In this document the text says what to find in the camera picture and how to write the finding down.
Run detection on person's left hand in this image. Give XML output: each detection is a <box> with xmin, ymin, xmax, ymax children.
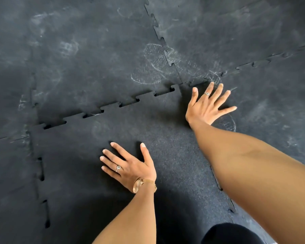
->
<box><xmin>100</xmin><ymin>142</ymin><xmax>157</xmax><ymax>193</ymax></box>

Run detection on person's right hand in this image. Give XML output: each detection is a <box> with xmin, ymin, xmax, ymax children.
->
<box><xmin>185</xmin><ymin>82</ymin><xmax>237</xmax><ymax>129</ymax></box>

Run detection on gold wristwatch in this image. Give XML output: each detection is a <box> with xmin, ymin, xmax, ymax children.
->
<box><xmin>132</xmin><ymin>177</ymin><xmax>158</xmax><ymax>194</ymax></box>

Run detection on person's black trouser leg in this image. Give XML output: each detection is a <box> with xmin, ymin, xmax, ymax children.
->
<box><xmin>201</xmin><ymin>222</ymin><xmax>267</xmax><ymax>244</ymax></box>

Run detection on person's left forearm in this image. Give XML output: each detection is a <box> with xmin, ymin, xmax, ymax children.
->
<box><xmin>93</xmin><ymin>181</ymin><xmax>157</xmax><ymax>244</ymax></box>

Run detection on black interlocking rubber mat tile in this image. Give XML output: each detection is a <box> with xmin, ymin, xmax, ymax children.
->
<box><xmin>0</xmin><ymin>135</ymin><xmax>51</xmax><ymax>244</ymax></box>
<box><xmin>193</xmin><ymin>44</ymin><xmax>305</xmax><ymax>244</ymax></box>
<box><xmin>0</xmin><ymin>0</ymin><xmax>38</xmax><ymax>143</ymax></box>
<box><xmin>144</xmin><ymin>0</ymin><xmax>305</xmax><ymax>85</ymax></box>

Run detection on person's right forearm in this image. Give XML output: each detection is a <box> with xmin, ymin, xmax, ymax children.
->
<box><xmin>190</xmin><ymin>120</ymin><xmax>305</xmax><ymax>244</ymax></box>

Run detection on black mat tile with footprints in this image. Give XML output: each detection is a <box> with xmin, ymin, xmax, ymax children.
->
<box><xmin>28</xmin><ymin>0</ymin><xmax>183</xmax><ymax>126</ymax></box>

